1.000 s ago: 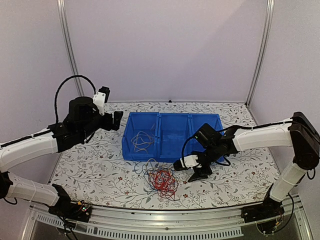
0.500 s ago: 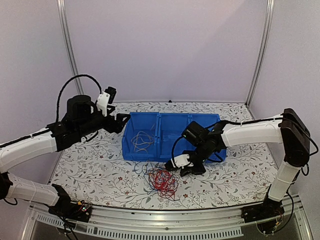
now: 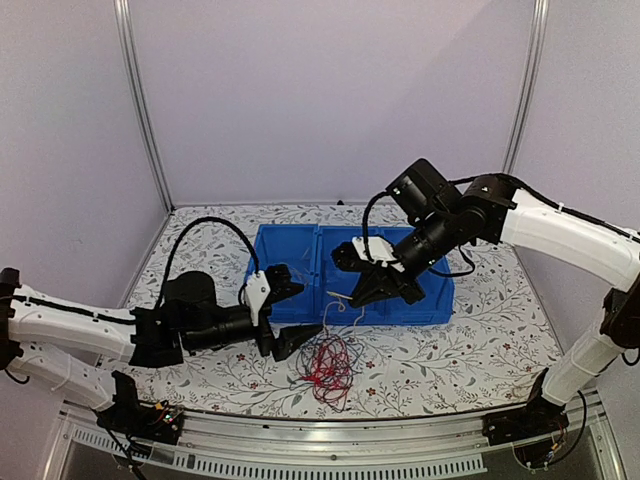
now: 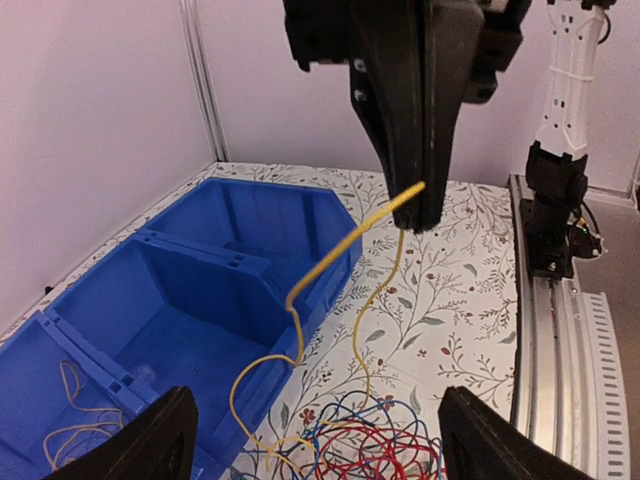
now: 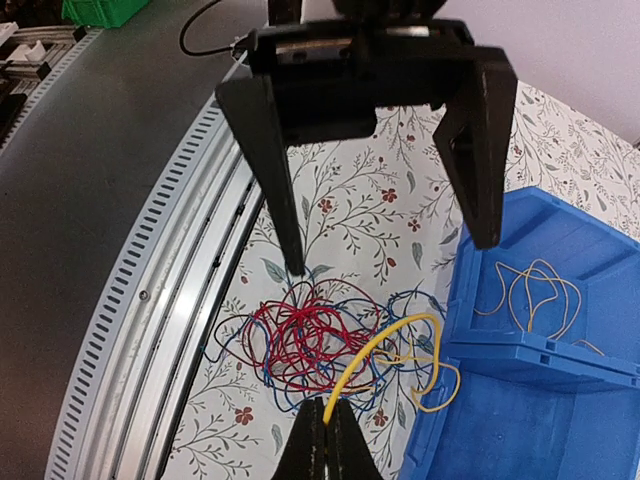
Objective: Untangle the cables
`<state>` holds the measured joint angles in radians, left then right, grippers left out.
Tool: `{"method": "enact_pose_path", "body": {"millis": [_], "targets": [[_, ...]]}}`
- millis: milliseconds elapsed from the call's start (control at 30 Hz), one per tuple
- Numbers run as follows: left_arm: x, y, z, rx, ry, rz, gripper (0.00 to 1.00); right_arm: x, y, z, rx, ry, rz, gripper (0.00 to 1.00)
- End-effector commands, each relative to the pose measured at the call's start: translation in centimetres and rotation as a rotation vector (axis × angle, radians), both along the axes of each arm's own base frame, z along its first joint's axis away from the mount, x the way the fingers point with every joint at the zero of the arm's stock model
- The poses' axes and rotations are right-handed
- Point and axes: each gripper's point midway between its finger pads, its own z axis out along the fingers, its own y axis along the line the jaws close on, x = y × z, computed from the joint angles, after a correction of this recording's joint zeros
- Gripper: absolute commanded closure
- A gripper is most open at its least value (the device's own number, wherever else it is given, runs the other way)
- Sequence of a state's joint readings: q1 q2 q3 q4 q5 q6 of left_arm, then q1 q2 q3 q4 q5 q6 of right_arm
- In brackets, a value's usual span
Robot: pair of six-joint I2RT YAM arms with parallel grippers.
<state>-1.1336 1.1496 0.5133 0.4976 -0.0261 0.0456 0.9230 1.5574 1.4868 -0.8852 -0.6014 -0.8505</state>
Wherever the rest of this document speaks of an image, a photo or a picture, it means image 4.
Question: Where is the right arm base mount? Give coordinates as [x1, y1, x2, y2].
[519, 199, 604, 280]

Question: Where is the blue plastic bin far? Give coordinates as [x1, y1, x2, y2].
[0, 309, 206, 480]

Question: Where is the blue plastic bin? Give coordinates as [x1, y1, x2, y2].
[0, 309, 206, 480]
[136, 179, 355, 342]
[45, 235, 297, 479]

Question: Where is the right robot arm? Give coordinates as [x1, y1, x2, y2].
[284, 1, 609, 232]

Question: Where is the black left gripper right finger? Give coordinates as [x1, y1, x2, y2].
[438, 387, 590, 480]

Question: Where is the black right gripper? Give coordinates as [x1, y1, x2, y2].
[283, 1, 530, 232]

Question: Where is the blue plastic bin middle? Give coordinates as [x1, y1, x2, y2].
[45, 235, 297, 479]

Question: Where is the aluminium front rail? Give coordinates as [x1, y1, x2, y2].
[508, 175, 631, 479]

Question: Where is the yellow cable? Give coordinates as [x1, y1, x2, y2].
[228, 180, 426, 471]
[42, 359, 126, 474]

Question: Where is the floral tablecloth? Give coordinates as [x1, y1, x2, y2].
[0, 162, 519, 480]

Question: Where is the blue plastic bin near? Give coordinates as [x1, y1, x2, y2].
[136, 179, 355, 342]

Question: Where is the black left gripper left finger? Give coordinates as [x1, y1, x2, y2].
[52, 386, 199, 480]

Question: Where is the right aluminium corner post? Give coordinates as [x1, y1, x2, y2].
[178, 0, 229, 162]

